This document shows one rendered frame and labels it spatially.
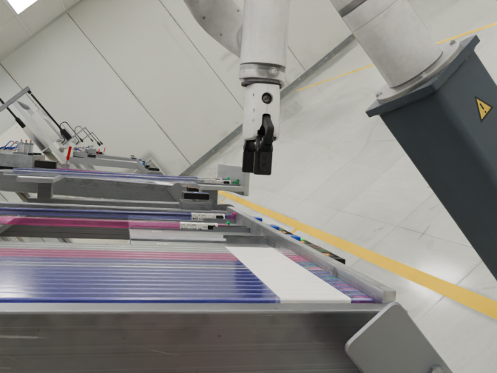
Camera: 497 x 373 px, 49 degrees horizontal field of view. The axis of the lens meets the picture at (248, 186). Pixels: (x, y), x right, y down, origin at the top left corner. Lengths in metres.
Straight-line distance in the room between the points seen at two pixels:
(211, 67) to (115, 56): 1.45
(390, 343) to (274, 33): 0.69
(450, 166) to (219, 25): 0.53
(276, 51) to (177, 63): 7.64
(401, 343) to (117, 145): 8.14
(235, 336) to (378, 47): 0.80
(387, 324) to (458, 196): 0.84
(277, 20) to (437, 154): 0.42
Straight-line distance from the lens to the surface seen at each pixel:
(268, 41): 0.98
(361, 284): 0.49
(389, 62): 1.12
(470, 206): 1.22
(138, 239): 0.75
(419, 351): 0.41
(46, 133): 5.52
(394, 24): 1.10
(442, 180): 1.20
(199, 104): 8.58
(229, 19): 1.09
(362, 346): 0.39
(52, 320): 0.39
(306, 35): 9.14
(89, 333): 0.39
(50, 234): 1.07
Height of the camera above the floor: 0.95
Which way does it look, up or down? 11 degrees down
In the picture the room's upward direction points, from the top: 38 degrees counter-clockwise
